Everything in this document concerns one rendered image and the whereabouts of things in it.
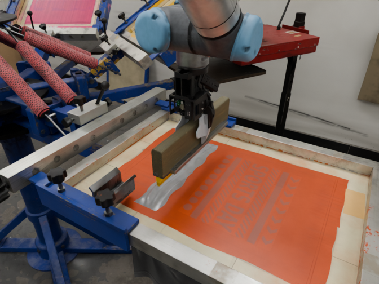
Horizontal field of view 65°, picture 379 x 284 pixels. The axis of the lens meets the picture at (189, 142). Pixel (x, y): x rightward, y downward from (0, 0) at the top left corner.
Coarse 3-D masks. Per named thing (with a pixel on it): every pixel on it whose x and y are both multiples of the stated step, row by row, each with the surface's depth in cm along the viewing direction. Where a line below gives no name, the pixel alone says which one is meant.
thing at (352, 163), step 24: (144, 120) 110; (120, 144) 96; (264, 144) 100; (288, 144) 96; (72, 168) 85; (96, 168) 89; (360, 168) 87; (144, 240) 63; (168, 240) 63; (168, 264) 62; (192, 264) 58; (216, 264) 58; (360, 264) 60
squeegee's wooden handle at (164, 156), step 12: (216, 108) 84; (228, 108) 92; (192, 120) 77; (216, 120) 86; (180, 132) 72; (192, 132) 74; (168, 144) 67; (180, 144) 71; (192, 144) 76; (156, 156) 65; (168, 156) 67; (180, 156) 72; (156, 168) 67; (168, 168) 69
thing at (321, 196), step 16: (224, 144) 102; (208, 160) 94; (256, 160) 94; (272, 160) 94; (304, 176) 87; (320, 176) 87; (336, 176) 87; (304, 192) 81; (320, 192) 81; (336, 192) 81; (288, 208) 76; (304, 208) 76; (320, 208) 76; (336, 208) 76; (336, 224) 71
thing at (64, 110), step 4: (60, 108) 107; (64, 108) 107; (68, 108) 107; (72, 108) 107; (56, 112) 105; (60, 112) 104; (64, 112) 104; (56, 116) 106; (60, 116) 105; (64, 116) 104; (100, 116) 102; (60, 120) 106; (92, 120) 99; (84, 124) 100
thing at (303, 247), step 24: (120, 168) 90; (144, 168) 90; (144, 192) 81; (192, 192) 81; (168, 216) 74; (288, 216) 74; (216, 240) 67; (240, 240) 67; (288, 240) 67; (312, 240) 67; (264, 264) 62; (288, 264) 62; (312, 264) 62
